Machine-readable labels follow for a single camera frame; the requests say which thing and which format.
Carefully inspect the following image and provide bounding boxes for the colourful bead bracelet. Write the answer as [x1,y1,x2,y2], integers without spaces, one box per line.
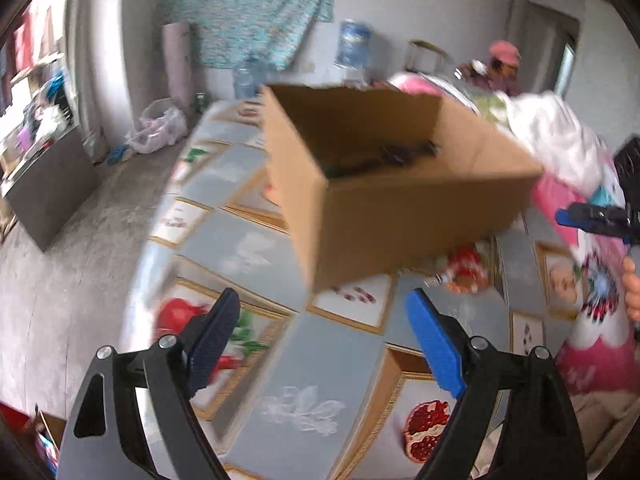
[446,260,493,295]

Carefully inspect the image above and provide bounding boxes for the grey cabinet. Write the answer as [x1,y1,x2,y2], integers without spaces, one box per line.
[0,125,101,253]

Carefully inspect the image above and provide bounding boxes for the pomegranate print tablecloth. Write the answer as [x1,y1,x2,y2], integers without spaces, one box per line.
[122,97,587,480]

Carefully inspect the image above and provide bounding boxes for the wooden chair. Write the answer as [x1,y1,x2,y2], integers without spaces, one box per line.
[406,39,449,77]

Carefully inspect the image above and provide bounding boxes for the pink floral blanket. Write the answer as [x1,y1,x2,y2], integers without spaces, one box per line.
[387,72,640,397]

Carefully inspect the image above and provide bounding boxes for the hanging clothes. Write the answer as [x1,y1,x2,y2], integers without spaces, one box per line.
[0,0,68,111]

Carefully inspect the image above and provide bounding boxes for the pile of clothes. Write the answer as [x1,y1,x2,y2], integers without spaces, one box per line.
[0,70,76,171]

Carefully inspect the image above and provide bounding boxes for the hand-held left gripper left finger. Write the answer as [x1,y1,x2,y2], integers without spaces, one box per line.
[59,287,242,480]

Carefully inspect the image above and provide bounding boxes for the grey door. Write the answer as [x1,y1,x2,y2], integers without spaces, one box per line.
[505,0,582,97]

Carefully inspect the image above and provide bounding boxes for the clear water jug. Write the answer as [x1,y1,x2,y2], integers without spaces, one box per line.
[233,57,268,101]

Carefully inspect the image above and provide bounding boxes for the black smartwatch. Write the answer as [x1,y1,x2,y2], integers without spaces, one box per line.
[325,142,442,179]

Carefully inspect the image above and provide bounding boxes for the brown paper bag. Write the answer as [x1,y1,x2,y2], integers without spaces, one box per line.
[31,409,67,480]

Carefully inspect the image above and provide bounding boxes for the red paper bag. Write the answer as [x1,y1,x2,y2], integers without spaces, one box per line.
[0,400,36,437]

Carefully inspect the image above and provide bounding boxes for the blue water dispenser bottle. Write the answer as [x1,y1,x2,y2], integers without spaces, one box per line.
[334,19,374,68]

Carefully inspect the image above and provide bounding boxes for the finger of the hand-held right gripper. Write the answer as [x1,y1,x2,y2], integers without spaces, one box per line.
[555,203,629,234]

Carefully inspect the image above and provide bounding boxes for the white plastic bag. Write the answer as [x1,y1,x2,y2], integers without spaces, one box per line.
[125,99,189,155]

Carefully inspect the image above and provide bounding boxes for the pale pink rolled mat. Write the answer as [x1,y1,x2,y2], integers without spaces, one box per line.
[161,21,194,113]

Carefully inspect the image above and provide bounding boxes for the person's right hand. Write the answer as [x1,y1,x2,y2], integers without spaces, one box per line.
[622,255,640,322]

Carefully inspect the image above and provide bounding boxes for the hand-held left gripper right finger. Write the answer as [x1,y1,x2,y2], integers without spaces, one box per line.
[405,287,587,480]

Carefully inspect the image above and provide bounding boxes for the turquoise floral wall cloth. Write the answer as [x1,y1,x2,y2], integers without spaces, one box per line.
[159,0,335,72]

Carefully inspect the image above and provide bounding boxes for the brown cardboard box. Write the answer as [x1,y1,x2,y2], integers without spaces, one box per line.
[261,82,545,292]

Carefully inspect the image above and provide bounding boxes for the white fluffy blanket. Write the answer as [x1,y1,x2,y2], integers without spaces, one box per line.
[505,91,609,196]

